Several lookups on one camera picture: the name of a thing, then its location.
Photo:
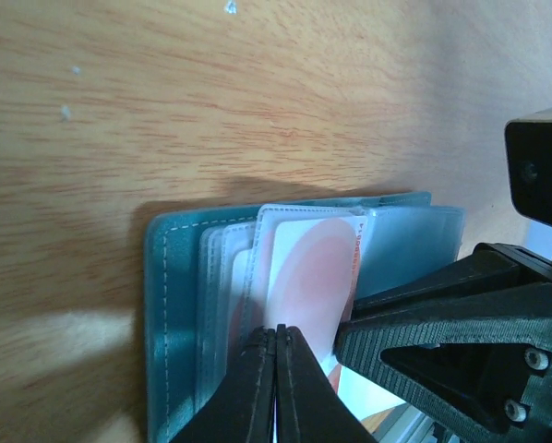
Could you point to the teal card holder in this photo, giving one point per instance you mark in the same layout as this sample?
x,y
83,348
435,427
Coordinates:
x,y
182,283

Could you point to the red and white card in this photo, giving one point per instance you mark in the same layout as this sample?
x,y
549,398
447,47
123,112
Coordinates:
x,y
313,270

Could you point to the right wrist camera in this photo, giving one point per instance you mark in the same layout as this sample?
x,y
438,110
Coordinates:
x,y
528,142

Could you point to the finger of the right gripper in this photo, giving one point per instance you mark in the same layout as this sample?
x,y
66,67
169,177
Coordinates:
x,y
470,344

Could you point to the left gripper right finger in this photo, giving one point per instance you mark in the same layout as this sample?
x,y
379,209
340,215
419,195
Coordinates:
x,y
307,407

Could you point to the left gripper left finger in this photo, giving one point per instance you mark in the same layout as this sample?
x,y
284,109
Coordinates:
x,y
242,407

